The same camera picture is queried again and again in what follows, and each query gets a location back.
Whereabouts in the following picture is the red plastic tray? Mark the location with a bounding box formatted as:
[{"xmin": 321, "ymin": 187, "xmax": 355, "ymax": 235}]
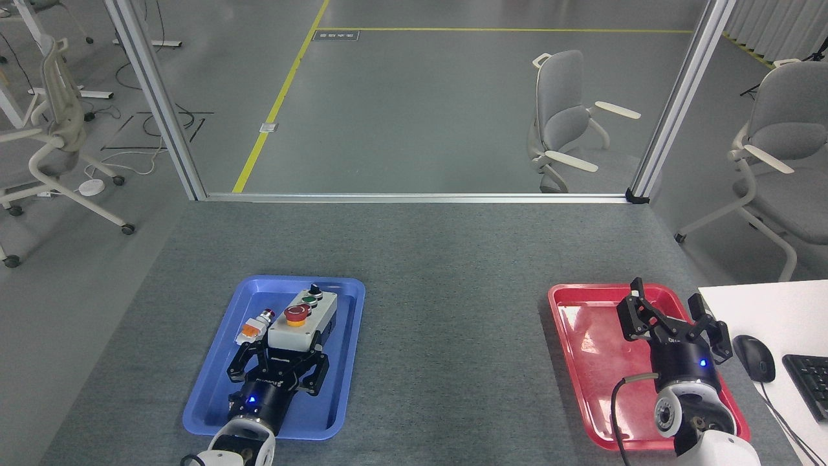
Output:
[{"xmin": 547, "ymin": 283, "xmax": 752, "ymax": 451}]

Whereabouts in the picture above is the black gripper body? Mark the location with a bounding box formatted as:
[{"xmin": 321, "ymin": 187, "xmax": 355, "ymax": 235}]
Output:
[
  {"xmin": 646, "ymin": 335, "xmax": 723, "ymax": 394},
  {"xmin": 226, "ymin": 369, "xmax": 305, "ymax": 436}
]

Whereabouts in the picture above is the blue plastic tray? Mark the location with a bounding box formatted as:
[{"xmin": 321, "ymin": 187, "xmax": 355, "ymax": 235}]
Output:
[{"xmin": 183, "ymin": 276, "xmax": 366, "ymax": 441}]

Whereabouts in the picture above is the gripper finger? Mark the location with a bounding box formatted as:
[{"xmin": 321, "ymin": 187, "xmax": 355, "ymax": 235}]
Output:
[
  {"xmin": 226, "ymin": 341, "xmax": 267, "ymax": 384},
  {"xmin": 616, "ymin": 278, "xmax": 675, "ymax": 342},
  {"xmin": 684, "ymin": 293, "xmax": 734, "ymax": 366},
  {"xmin": 294, "ymin": 342, "xmax": 331, "ymax": 396}
]

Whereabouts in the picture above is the black mouse cable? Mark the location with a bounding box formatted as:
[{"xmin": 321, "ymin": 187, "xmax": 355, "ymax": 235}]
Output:
[{"xmin": 757, "ymin": 381, "xmax": 823, "ymax": 466}]

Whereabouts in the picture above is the white side desk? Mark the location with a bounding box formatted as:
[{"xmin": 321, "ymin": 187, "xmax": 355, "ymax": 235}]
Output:
[{"xmin": 697, "ymin": 280, "xmax": 828, "ymax": 466}]

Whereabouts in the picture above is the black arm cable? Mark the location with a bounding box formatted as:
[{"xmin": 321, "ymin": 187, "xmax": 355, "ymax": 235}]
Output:
[{"xmin": 611, "ymin": 372, "xmax": 660, "ymax": 466}]

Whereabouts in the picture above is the black computer mouse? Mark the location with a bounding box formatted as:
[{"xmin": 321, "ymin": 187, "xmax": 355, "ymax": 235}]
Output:
[{"xmin": 733, "ymin": 335, "xmax": 776, "ymax": 383}]

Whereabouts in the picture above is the black keyboard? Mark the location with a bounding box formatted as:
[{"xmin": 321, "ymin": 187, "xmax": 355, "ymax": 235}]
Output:
[{"xmin": 782, "ymin": 353, "xmax": 828, "ymax": 423}]

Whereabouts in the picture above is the silver aluminium rail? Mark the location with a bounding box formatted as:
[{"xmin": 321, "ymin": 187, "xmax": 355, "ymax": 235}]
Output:
[{"xmin": 204, "ymin": 192, "xmax": 631, "ymax": 204}]

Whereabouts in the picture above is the silver aluminium post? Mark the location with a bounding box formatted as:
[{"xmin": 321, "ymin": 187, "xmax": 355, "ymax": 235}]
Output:
[
  {"xmin": 103, "ymin": 0, "xmax": 208, "ymax": 201},
  {"xmin": 629, "ymin": 0, "xmax": 738, "ymax": 200}
]

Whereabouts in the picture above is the red push button switch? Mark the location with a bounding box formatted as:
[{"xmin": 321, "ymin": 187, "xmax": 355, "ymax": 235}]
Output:
[{"xmin": 237, "ymin": 309, "xmax": 276, "ymax": 344}]

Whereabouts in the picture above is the white control box with buttons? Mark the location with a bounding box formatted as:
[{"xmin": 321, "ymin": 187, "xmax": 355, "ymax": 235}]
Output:
[{"xmin": 267, "ymin": 283, "xmax": 339, "ymax": 355}]

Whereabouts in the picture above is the white desk foot bar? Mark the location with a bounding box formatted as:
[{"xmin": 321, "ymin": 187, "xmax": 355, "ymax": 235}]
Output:
[{"xmin": 29, "ymin": 86, "xmax": 114, "ymax": 100}]

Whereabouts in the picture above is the white curtain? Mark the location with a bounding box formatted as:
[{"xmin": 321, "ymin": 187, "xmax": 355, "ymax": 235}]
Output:
[{"xmin": 721, "ymin": 0, "xmax": 828, "ymax": 63}]

